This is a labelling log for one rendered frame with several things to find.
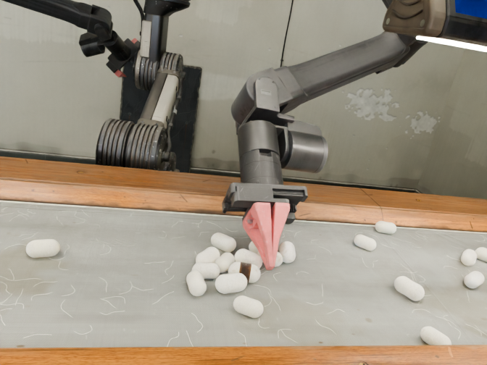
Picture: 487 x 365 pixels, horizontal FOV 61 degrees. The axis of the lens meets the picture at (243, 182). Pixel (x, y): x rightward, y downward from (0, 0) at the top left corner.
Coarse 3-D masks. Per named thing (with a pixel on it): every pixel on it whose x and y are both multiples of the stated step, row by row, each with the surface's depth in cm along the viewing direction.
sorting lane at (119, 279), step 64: (0, 256) 46; (64, 256) 48; (128, 256) 50; (192, 256) 53; (320, 256) 58; (384, 256) 61; (448, 256) 64; (0, 320) 37; (64, 320) 39; (128, 320) 40; (192, 320) 42; (256, 320) 43; (320, 320) 45; (384, 320) 47; (448, 320) 49
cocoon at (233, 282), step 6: (222, 276) 46; (228, 276) 46; (234, 276) 46; (240, 276) 46; (216, 282) 46; (222, 282) 45; (228, 282) 46; (234, 282) 46; (240, 282) 46; (246, 282) 47; (216, 288) 46; (222, 288) 45; (228, 288) 45; (234, 288) 46; (240, 288) 46
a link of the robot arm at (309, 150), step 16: (256, 80) 58; (272, 80) 59; (256, 96) 57; (272, 96) 58; (256, 112) 57; (272, 112) 58; (288, 128) 60; (304, 128) 61; (304, 144) 58; (320, 144) 59; (288, 160) 58; (304, 160) 58; (320, 160) 59
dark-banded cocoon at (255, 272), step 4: (232, 264) 49; (236, 264) 49; (252, 264) 49; (232, 268) 48; (236, 268) 48; (252, 268) 48; (256, 268) 49; (228, 272) 49; (232, 272) 48; (236, 272) 48; (252, 272) 48; (256, 272) 48; (252, 276) 48; (256, 276) 48; (252, 280) 48; (256, 280) 49
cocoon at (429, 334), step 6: (426, 330) 44; (432, 330) 44; (426, 336) 43; (432, 336) 43; (438, 336) 43; (444, 336) 43; (426, 342) 44; (432, 342) 43; (438, 342) 43; (444, 342) 42; (450, 342) 43
